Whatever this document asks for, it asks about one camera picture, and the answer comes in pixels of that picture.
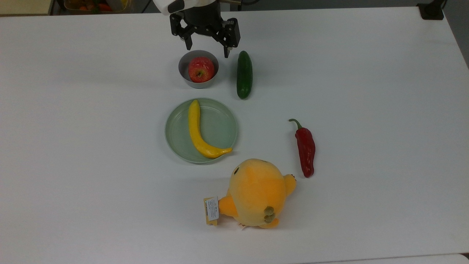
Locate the green cucumber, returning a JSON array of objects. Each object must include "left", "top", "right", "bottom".
[{"left": 236, "top": 51, "right": 253, "bottom": 99}]

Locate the grey bowl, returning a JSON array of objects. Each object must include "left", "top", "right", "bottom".
[{"left": 178, "top": 50, "right": 219, "bottom": 89}]

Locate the yellow banana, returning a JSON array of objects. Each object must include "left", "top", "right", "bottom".
[{"left": 188, "top": 99, "right": 233, "bottom": 159}]

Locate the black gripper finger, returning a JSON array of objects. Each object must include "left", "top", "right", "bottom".
[
  {"left": 214, "top": 18, "right": 241, "bottom": 58},
  {"left": 170, "top": 13, "right": 194, "bottom": 51}
]

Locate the red chili pepper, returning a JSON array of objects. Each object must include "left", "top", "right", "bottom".
[{"left": 288, "top": 118, "right": 316, "bottom": 178}]

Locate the crate with toy fruits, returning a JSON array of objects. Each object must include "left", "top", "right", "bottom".
[{"left": 64, "top": 0, "right": 131, "bottom": 14}]

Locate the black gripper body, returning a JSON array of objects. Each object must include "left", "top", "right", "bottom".
[{"left": 182, "top": 2, "right": 225, "bottom": 36}]

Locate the black table clamp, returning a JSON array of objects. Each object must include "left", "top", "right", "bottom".
[{"left": 417, "top": 0, "right": 447, "bottom": 21}]

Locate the red apple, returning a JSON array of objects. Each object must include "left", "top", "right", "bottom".
[{"left": 188, "top": 56, "right": 215, "bottom": 83}]

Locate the orange plush dinosaur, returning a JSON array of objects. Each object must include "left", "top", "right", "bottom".
[{"left": 203, "top": 158, "right": 297, "bottom": 230}]

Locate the pale green plate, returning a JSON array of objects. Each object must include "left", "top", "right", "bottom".
[{"left": 165, "top": 98, "right": 239, "bottom": 164}]

